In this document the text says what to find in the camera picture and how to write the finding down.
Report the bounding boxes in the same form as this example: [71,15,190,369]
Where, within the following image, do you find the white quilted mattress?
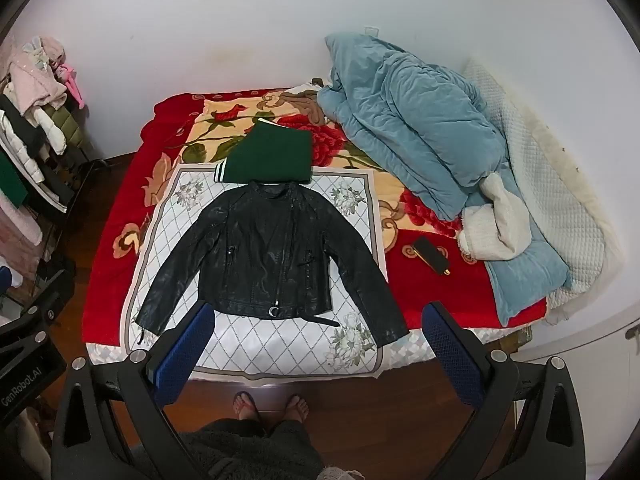
[85,327,533,367]

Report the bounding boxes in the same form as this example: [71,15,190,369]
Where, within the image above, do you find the olive padded vest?
[45,104,88,151]

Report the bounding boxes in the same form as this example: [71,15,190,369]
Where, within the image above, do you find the light blue quilt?
[317,31,573,327]

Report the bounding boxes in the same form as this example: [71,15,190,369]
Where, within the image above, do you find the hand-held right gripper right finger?
[421,301,587,480]

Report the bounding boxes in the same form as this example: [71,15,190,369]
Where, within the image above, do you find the pink fluffy robe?
[11,36,68,106]

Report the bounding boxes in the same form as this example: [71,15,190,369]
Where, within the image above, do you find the hanging black coat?
[0,92,51,161]

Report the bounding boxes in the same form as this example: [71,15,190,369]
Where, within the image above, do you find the white diamond pattern cloth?
[127,164,388,378]

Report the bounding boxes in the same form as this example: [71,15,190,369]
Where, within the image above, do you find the white puffer jacket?
[25,105,67,156]

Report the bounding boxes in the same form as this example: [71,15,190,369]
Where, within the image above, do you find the person's foot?
[234,391,261,423]
[285,394,310,423]

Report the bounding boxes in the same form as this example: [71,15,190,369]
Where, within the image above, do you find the person's feet and legs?
[177,417,326,480]

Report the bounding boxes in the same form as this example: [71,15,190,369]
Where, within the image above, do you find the black leather jacket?
[134,180,410,348]

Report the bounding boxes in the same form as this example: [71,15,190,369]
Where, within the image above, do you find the person's left foot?
[234,391,261,423]

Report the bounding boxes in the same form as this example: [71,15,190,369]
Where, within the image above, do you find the folded green garment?
[214,119,313,186]

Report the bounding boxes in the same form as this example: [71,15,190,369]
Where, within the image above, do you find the person's right foot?
[285,394,310,423]

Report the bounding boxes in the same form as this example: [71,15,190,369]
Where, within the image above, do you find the hanging green garment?
[0,152,28,208]

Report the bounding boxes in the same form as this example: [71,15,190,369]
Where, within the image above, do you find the bright pink garment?
[57,62,86,110]

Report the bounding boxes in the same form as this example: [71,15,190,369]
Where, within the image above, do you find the metal clothes rack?
[0,35,108,213]

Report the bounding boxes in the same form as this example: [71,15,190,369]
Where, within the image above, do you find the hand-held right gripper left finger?
[50,301,217,480]

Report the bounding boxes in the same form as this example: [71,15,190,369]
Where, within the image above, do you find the white bedside cabinet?
[505,300,640,411]

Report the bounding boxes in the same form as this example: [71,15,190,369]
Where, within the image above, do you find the white fleece blanket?
[457,172,532,262]

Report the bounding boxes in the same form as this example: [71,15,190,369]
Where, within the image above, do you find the red floral blanket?
[85,87,548,361]

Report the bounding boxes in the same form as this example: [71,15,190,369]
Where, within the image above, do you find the white quilted headboard pad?
[460,57,626,323]

